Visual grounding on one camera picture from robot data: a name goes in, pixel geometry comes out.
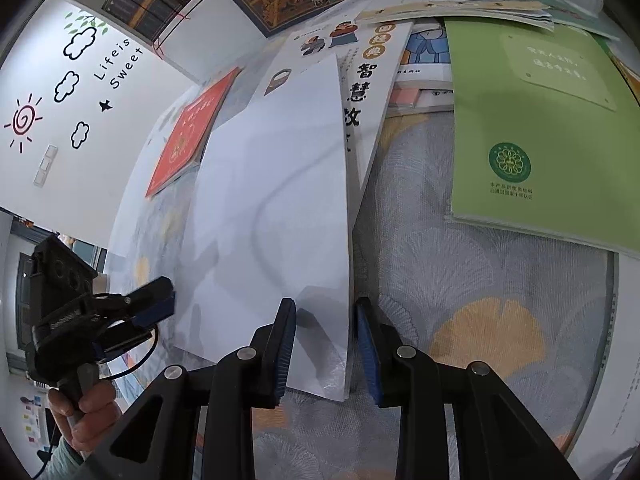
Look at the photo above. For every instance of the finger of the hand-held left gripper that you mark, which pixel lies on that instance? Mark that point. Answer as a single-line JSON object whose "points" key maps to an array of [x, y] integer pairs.
{"points": [[125, 342], [157, 307]]}

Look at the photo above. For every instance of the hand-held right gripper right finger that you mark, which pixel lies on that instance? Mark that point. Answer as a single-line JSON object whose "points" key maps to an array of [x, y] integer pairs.
{"points": [[369, 360]]}

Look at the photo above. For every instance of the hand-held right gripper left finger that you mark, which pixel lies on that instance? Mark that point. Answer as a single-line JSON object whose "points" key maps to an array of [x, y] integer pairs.
{"points": [[281, 355]]}

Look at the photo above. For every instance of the plain white cover book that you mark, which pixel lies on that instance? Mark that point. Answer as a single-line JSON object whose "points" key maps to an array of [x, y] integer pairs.
{"points": [[260, 210]]}

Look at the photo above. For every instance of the person's left forearm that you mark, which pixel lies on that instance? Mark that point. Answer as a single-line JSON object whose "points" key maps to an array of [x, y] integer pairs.
{"points": [[62, 460]]}

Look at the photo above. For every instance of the person's left hand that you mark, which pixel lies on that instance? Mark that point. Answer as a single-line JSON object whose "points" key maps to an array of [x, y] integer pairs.
{"points": [[95, 420]]}

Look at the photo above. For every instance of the red book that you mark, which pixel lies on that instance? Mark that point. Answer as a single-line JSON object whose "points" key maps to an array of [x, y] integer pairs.
{"points": [[190, 135]]}

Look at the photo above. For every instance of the white printed sheet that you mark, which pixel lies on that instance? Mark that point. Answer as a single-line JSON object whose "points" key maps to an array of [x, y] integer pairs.
{"points": [[622, 385]]}

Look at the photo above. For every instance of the pink book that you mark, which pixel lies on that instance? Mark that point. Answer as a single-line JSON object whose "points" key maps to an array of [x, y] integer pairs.
{"points": [[405, 97]]}

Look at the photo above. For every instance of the light green book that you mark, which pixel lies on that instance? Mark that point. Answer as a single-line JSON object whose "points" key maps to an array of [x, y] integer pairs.
{"points": [[525, 135]]}

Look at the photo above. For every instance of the white cartoon characters book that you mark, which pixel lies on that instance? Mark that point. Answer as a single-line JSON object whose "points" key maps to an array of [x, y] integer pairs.
{"points": [[372, 85]]}

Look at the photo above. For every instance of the white bookshelf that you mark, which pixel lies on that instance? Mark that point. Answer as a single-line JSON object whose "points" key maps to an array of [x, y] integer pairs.
{"points": [[220, 30]]}

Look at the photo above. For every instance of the set of dark boxed volumes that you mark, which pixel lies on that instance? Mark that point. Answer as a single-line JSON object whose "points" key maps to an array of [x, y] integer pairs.
{"points": [[145, 0]]}

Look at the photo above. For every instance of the white book blue robed figure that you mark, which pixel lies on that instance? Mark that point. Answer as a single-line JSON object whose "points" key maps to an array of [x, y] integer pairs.
{"points": [[427, 55]]}

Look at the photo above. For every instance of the cream cover book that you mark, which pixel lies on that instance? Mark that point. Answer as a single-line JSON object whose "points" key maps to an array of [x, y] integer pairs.
{"points": [[450, 11]]}

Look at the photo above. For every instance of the teal green illustrated book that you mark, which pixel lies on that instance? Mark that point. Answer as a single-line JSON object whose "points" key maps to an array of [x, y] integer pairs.
{"points": [[585, 12]]}

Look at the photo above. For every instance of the colourful wall notes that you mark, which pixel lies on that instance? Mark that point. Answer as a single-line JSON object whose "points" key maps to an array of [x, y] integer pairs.
{"points": [[32, 420]]}

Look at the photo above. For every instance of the white wall switch panel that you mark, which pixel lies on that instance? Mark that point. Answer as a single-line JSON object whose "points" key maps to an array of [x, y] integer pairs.
{"points": [[46, 165]]}

